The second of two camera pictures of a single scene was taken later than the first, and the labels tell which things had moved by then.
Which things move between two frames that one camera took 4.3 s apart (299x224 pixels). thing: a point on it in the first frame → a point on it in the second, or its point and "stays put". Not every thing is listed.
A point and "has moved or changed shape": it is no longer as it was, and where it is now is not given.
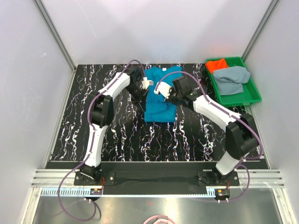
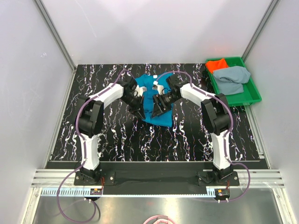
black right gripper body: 174,97 → 166,101
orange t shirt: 216,65 stays put
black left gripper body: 138,94 → 135,103
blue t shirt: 157,108 has moved or changed shape
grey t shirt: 230,80 stays put
